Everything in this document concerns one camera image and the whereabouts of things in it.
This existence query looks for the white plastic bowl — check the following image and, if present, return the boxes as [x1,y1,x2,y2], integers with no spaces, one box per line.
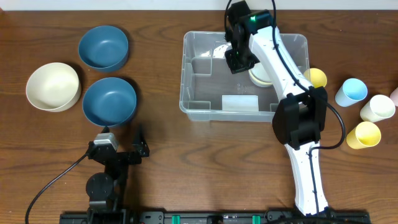
[249,63,271,82]

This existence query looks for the yellow plastic cup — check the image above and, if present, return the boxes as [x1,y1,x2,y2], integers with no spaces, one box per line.
[346,121,381,149]
[303,68,327,88]

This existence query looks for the yellow plastic bowl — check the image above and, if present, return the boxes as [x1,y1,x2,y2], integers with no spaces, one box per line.
[252,80,272,85]

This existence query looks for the grey plastic bowl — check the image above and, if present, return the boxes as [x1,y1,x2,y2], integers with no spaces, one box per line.
[255,83,273,88]

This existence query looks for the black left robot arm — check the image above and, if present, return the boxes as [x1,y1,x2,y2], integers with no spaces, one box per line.
[86,126,150,224]

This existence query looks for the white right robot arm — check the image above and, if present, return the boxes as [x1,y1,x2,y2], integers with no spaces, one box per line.
[224,1,328,216]

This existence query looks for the white label in bin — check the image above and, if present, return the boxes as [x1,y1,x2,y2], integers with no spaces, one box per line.
[221,95,259,112]

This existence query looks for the dark blue bowl front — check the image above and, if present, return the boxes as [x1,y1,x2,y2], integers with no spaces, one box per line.
[82,77,137,128]

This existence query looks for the dark blue bowl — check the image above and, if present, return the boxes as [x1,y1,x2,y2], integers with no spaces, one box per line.
[78,26,129,73]
[82,77,137,128]

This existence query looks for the large cream bowl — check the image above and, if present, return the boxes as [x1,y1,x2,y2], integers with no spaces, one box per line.
[25,62,81,112]

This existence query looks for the dark blue bowl rear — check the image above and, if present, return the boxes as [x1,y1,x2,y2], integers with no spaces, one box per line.
[78,26,129,73]

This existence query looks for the light blue plastic cup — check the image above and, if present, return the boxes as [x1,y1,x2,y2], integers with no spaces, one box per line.
[335,78,368,107]

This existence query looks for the cream plastic cup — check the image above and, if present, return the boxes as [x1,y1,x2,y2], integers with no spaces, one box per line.
[360,95,396,123]

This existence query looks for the pink plastic cup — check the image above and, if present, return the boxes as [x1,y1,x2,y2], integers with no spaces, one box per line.
[389,88,398,106]

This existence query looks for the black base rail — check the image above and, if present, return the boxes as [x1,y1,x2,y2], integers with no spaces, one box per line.
[59,210,371,224]

